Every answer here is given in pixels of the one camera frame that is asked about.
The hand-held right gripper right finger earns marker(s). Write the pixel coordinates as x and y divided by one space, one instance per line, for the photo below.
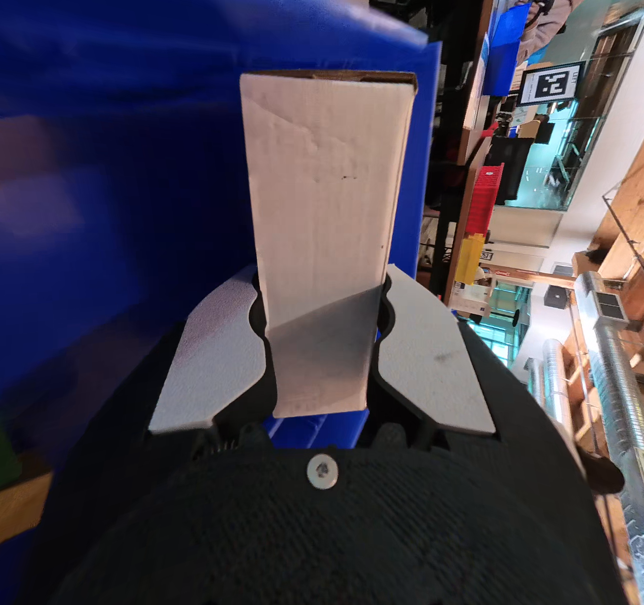
432 363

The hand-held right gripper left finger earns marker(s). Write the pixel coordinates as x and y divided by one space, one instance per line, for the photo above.
211 358

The white cardboard mailer box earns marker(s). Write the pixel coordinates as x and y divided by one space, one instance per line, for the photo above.
327 187

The blue plastic bin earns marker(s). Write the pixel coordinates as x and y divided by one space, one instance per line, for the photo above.
126 111

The yellow storage crate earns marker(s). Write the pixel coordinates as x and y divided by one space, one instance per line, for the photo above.
470 257

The red plastic crate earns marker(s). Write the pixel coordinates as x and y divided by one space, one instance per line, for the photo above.
485 197

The black and white marker sign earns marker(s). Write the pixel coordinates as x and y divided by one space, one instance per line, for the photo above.
551 84

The blue storage crate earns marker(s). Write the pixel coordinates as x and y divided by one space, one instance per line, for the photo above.
505 46

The silver ventilation duct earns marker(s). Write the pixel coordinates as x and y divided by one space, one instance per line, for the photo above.
558 383
614 388

